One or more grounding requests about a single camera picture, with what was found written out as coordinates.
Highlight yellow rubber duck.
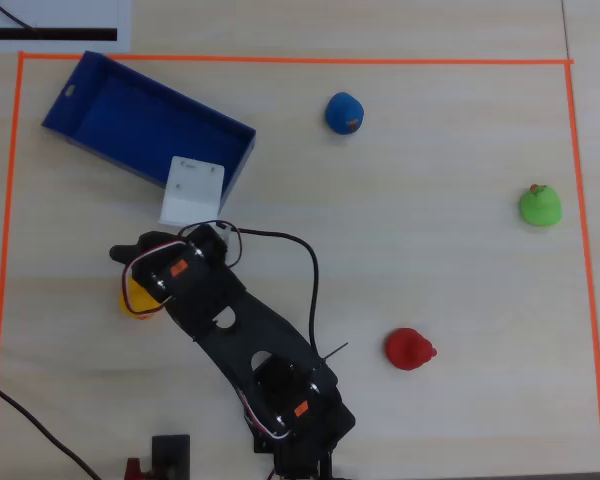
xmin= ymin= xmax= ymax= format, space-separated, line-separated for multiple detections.
xmin=118 ymin=277 xmax=167 ymax=321

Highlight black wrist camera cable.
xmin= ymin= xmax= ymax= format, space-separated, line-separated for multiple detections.
xmin=199 ymin=219 xmax=321 ymax=351

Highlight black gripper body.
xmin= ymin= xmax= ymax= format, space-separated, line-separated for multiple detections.
xmin=129 ymin=223 xmax=246 ymax=341

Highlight black cable tie tail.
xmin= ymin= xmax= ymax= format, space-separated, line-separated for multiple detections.
xmin=322 ymin=341 xmax=350 ymax=362

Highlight red rubber duck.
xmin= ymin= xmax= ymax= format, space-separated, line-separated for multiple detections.
xmin=384 ymin=327 xmax=438 ymax=371

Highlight long black cable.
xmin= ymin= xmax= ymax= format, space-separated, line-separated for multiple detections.
xmin=0 ymin=374 xmax=104 ymax=480

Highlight blue plastic box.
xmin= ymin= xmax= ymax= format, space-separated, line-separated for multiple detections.
xmin=41 ymin=50 xmax=257 ymax=214

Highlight red white black servo wire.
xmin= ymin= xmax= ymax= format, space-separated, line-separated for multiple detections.
xmin=121 ymin=239 xmax=192 ymax=319
xmin=235 ymin=383 xmax=294 ymax=442

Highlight green rubber duck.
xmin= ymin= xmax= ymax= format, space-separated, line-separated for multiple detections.
xmin=518 ymin=183 xmax=563 ymax=228

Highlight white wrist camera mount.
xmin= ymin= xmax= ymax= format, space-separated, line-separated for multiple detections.
xmin=158 ymin=155 xmax=226 ymax=229

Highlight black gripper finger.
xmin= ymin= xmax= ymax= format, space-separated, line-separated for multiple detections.
xmin=109 ymin=231 xmax=157 ymax=264

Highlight white paper with black bar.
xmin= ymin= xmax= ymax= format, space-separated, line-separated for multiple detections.
xmin=0 ymin=0 xmax=131 ymax=54

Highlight orange tape strip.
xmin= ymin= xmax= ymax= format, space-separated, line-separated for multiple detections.
xmin=18 ymin=52 xmax=575 ymax=66
xmin=0 ymin=52 xmax=27 ymax=480
xmin=564 ymin=59 xmax=600 ymax=474

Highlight blue rubber duck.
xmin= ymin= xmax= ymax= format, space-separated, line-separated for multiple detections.
xmin=324 ymin=91 xmax=365 ymax=135

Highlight thin black cable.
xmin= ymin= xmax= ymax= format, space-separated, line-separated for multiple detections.
xmin=0 ymin=0 xmax=39 ymax=34

